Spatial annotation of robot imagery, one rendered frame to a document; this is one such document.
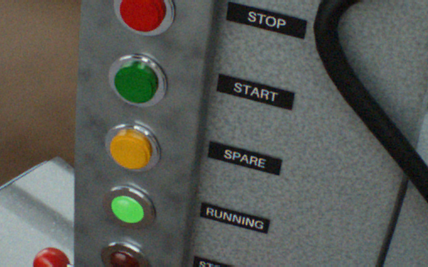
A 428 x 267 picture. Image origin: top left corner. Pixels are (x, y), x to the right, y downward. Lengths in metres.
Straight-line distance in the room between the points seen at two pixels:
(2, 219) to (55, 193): 0.09
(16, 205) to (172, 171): 0.77
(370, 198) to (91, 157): 0.18
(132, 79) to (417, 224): 0.21
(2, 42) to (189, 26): 2.69
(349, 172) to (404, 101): 0.07
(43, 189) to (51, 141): 1.44
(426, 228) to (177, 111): 0.18
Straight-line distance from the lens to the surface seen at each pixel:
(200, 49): 0.59
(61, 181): 1.45
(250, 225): 0.69
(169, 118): 0.63
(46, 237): 1.36
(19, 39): 3.28
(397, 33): 0.58
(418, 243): 0.69
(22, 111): 2.98
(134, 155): 0.64
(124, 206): 0.68
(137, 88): 0.61
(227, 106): 0.63
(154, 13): 0.58
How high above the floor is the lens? 1.83
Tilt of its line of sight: 39 degrees down
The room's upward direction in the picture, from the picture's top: 8 degrees clockwise
